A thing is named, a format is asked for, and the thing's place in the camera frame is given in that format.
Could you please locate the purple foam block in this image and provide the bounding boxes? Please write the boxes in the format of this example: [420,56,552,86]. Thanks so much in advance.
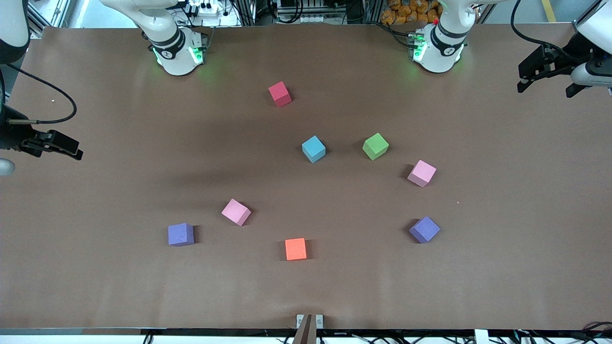
[409,216,441,244]
[168,223,195,247]

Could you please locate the green foam block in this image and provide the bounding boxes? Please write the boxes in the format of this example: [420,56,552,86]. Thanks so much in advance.
[362,133,390,161]

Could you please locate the pink foam block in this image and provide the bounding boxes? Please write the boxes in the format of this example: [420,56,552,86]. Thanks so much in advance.
[407,160,437,188]
[221,199,252,227]

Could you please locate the red foam block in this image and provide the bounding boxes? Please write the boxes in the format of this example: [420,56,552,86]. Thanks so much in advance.
[268,81,293,108]

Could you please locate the blue foam block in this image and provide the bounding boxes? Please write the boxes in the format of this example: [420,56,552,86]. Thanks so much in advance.
[302,135,327,164]

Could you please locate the orange snack bags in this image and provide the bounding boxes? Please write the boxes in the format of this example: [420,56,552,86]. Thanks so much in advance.
[381,0,441,25]

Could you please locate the white power strip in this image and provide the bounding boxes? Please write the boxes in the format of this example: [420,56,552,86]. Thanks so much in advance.
[186,0,240,27]

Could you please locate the dark equipment rack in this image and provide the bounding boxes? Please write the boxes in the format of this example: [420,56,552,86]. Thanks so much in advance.
[275,0,369,24]

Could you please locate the orange foam block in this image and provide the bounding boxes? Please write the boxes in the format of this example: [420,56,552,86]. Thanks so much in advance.
[285,238,307,261]

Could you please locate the brown wooden strip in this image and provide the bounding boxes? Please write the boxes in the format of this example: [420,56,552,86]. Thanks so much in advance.
[292,314,318,344]

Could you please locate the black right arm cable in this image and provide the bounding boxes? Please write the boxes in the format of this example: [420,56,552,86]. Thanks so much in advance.
[0,64,78,126]

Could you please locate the aluminium frame profile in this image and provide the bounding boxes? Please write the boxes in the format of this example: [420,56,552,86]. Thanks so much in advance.
[26,0,72,36]

